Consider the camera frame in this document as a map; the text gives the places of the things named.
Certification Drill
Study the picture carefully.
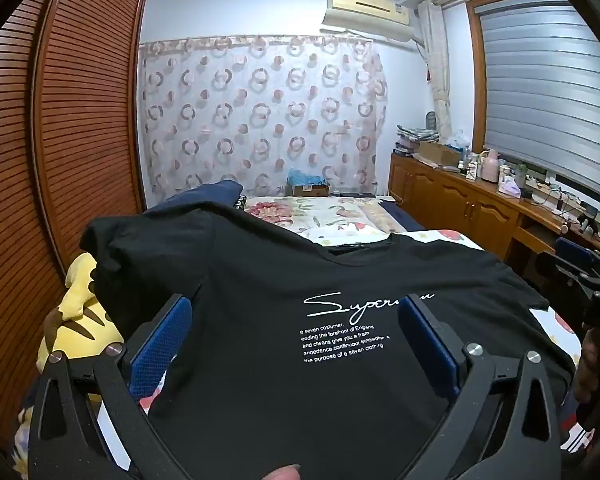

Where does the yellow plush toy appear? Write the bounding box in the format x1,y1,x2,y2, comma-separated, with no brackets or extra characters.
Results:
17,252,126,476

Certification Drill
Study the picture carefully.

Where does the floral bedsheet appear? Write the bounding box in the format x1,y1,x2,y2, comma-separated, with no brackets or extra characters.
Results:
244,195,396,241

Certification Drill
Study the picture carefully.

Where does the navy bed sheet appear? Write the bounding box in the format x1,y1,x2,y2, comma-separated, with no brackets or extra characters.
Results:
377,197,426,233

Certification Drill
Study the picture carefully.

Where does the black printed t-shirt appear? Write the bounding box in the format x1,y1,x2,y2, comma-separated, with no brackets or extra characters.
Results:
80,204,576,480

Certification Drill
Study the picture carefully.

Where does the circle-patterned sheer curtain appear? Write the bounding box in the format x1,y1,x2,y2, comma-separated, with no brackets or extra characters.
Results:
139,34,388,211

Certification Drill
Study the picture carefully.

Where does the stack of folded towels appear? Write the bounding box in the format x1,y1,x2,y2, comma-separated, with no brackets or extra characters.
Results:
396,125,439,145

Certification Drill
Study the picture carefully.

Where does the stack of folded dark clothes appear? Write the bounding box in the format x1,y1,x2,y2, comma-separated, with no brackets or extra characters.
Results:
145,180,245,217

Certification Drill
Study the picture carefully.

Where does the cream wall air conditioner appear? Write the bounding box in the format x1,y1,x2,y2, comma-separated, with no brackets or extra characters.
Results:
321,0,412,41

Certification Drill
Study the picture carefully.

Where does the flat brown cardboard box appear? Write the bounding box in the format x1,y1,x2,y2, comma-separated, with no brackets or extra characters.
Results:
417,140,461,168

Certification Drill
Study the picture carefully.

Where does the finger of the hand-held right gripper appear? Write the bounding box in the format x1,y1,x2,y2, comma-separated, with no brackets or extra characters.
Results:
536,236,600,287

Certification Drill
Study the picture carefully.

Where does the beige tied curtain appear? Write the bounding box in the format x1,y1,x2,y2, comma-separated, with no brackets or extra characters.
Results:
417,0,453,143

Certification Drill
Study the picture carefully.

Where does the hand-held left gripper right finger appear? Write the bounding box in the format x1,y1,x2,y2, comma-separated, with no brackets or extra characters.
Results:
397,300,566,480

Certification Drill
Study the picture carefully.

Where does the person's right hand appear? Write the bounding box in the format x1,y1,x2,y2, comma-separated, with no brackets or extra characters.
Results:
572,327,600,406

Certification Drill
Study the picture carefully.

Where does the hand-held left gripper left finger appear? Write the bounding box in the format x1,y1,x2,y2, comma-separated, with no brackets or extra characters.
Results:
25,294,196,480

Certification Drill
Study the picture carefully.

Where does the wooden louvered wardrobe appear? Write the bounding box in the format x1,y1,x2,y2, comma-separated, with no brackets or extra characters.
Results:
0,0,148,451

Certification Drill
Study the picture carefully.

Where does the person's left hand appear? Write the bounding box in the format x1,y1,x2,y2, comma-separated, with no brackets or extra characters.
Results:
260,464,303,480

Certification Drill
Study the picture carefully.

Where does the wooden sideboard cabinet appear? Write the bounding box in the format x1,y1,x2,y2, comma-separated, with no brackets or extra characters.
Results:
387,152,600,281

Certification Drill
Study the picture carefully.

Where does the grey window blind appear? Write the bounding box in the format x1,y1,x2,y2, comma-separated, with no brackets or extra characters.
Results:
480,0,600,216

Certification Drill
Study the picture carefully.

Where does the pink thermos jug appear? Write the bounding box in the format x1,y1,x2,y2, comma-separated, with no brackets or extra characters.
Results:
480,149,501,183

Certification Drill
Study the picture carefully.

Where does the strawberry print white blanket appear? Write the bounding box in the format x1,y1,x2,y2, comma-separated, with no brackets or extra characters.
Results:
300,222,583,376

